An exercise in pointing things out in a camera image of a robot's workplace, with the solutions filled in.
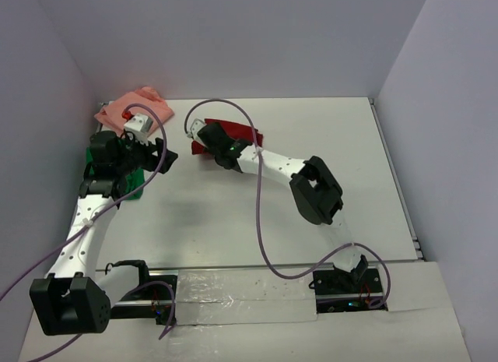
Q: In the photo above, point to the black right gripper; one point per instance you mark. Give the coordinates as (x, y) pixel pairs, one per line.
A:
(210, 152)

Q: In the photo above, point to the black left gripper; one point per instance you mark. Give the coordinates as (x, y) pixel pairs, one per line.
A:
(148, 149)

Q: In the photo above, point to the red t-shirt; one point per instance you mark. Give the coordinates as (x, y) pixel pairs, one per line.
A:
(234, 130)

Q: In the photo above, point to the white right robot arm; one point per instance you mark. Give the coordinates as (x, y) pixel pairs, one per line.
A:
(315, 191)

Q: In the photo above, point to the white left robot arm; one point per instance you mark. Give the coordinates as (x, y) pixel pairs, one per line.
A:
(70, 300)

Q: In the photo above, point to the green t-shirt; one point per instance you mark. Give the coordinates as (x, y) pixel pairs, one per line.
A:
(134, 180)

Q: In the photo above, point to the pink t-shirt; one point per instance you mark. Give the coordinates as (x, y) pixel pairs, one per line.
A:
(110, 116)

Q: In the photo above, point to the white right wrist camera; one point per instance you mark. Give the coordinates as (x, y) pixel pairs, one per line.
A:
(196, 126)

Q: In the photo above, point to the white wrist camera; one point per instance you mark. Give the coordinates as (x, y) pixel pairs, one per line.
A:
(196, 126)
(139, 125)

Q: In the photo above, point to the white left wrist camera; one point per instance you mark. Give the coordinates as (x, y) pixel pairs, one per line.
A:
(139, 125)

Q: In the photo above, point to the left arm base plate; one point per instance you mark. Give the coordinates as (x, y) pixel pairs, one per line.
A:
(152, 302)

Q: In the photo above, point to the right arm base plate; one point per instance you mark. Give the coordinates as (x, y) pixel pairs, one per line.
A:
(334, 295)

